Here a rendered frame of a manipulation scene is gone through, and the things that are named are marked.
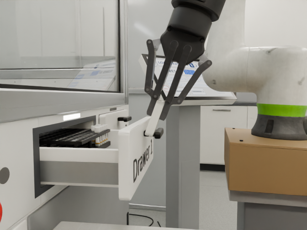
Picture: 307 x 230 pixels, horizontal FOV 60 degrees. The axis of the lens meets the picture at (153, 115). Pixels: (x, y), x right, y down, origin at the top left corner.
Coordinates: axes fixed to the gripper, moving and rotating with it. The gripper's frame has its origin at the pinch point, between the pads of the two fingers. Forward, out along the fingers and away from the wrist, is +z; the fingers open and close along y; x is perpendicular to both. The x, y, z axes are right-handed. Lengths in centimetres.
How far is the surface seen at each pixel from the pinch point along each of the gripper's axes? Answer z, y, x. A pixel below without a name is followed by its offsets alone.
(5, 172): 11.8, -14.8, -18.1
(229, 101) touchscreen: -11, 28, 104
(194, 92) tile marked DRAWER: -9, 7, 89
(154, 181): 72, 4, 171
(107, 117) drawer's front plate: 7.4, -14.5, 22.3
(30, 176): 13.9, -14.1, -12.5
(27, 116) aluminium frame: 5.0, -17.1, -13.2
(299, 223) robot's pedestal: 14.2, 41.6, 17.9
